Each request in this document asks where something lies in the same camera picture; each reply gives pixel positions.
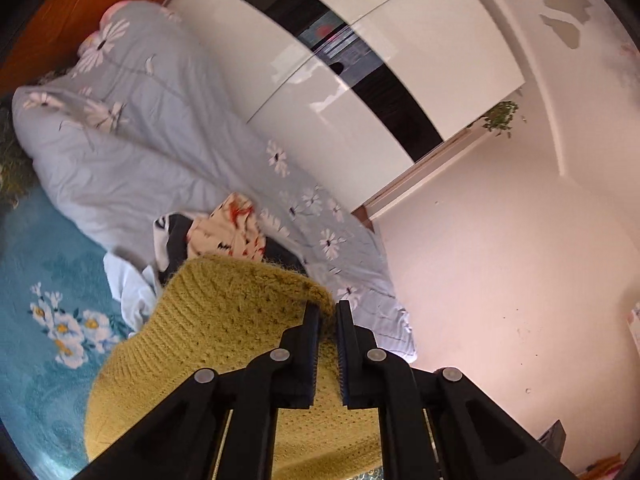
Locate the white black glossy wardrobe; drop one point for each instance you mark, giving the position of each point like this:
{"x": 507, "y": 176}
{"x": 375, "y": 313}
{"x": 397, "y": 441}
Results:
{"x": 356, "y": 91}

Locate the orange wooden headboard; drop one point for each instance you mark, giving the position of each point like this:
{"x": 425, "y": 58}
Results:
{"x": 45, "y": 36}

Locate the grey floral duvet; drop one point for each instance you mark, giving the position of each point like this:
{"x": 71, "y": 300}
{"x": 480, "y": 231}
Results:
{"x": 142, "y": 126}

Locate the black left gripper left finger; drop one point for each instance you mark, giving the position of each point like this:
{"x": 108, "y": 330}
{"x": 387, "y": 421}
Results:
{"x": 220, "y": 426}

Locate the black white garment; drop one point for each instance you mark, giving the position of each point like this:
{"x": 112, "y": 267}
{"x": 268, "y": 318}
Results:
{"x": 171, "y": 248}

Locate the green hanging plant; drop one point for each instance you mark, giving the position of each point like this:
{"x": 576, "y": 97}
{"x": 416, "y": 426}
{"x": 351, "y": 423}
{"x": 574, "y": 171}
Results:
{"x": 498, "y": 119}

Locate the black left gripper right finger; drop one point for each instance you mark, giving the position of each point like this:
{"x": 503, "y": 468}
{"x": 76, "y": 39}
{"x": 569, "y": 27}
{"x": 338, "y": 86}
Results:
{"x": 434, "y": 425}

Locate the cream red floral garment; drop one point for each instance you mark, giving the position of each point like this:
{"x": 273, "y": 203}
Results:
{"x": 230, "y": 230}

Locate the teal floral bed blanket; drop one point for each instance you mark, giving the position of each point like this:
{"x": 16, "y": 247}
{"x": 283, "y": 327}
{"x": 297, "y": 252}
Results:
{"x": 58, "y": 321}

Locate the light blue crumpled shirt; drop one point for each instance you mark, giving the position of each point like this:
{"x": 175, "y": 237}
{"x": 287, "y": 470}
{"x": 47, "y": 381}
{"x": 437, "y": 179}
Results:
{"x": 136, "y": 291}

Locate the mustard yellow knit sweater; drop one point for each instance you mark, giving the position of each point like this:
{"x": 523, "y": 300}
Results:
{"x": 221, "y": 312}

